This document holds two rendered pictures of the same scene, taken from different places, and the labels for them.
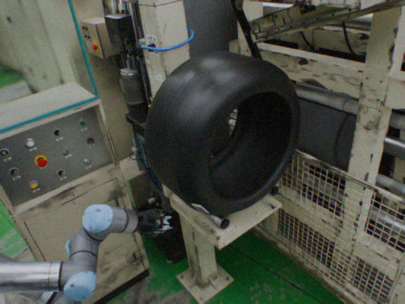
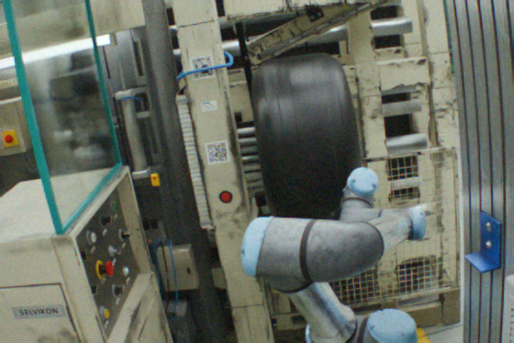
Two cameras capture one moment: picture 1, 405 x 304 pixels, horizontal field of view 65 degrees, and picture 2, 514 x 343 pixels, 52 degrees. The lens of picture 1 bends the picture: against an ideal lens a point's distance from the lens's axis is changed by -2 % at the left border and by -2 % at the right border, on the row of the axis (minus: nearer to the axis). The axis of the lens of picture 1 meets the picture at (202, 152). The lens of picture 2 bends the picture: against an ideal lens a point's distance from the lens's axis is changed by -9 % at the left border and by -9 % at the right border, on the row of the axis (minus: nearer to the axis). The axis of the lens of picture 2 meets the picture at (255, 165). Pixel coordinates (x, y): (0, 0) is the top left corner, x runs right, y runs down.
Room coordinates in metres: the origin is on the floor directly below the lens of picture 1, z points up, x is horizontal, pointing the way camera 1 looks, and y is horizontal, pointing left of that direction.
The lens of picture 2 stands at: (0.04, 1.53, 1.70)
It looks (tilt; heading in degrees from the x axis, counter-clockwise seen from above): 16 degrees down; 309
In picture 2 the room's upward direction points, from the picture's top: 9 degrees counter-clockwise
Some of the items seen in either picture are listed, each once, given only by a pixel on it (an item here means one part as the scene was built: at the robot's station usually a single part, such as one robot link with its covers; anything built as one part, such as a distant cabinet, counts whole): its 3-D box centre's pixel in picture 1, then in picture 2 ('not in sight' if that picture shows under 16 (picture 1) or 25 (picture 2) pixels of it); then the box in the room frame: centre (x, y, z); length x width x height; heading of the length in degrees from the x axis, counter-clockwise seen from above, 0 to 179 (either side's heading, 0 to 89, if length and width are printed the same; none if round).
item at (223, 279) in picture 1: (204, 276); not in sight; (1.33, 0.09, 0.02); 0.27 x 0.27 x 0.04; 34
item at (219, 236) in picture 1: (199, 213); not in sight; (1.05, 0.04, 0.83); 0.36 x 0.09 x 0.06; 34
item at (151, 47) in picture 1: (167, 40); (205, 65); (1.33, 0.09, 1.51); 0.19 x 0.19 x 0.06; 34
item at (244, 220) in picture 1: (224, 204); not in sight; (1.13, -0.07, 0.80); 0.37 x 0.36 x 0.02; 124
